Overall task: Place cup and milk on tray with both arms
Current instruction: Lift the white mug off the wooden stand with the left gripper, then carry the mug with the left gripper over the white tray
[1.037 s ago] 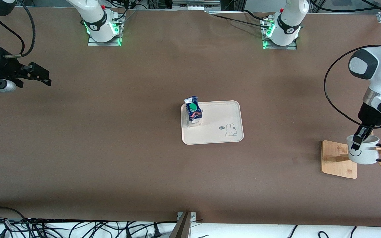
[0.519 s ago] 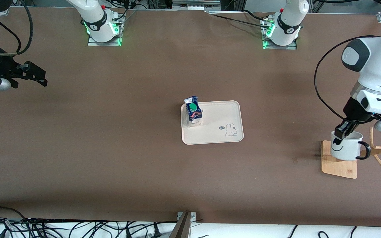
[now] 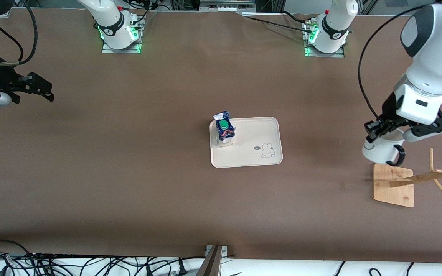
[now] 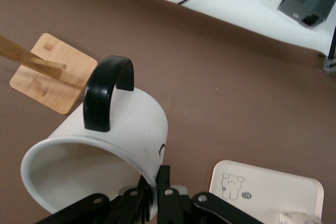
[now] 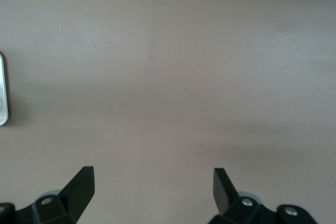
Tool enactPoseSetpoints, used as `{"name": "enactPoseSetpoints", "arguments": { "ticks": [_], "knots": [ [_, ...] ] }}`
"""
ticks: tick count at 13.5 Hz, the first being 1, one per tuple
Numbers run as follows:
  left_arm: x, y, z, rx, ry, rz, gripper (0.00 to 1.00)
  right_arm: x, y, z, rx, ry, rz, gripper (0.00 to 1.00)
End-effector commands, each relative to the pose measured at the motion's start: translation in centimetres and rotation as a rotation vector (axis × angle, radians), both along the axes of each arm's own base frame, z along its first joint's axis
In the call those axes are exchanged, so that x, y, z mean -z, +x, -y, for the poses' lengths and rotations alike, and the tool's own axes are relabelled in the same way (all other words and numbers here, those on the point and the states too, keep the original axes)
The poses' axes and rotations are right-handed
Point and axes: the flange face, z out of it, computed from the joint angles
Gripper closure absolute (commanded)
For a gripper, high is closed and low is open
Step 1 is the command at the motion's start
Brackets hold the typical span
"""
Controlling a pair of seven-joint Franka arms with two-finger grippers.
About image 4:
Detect cream tray with bear drawing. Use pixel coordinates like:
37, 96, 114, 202
208, 159, 324, 224

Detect brown table cover sheet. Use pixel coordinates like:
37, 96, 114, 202
0, 0, 336, 224

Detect wooden mug stand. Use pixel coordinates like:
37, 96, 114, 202
0, 33, 99, 115

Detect white smiley mug black handle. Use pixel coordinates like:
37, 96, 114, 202
20, 55, 169, 221

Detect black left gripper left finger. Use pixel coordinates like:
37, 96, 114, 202
104, 175, 155, 224

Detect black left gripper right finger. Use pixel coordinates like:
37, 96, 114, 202
156, 165, 185, 224

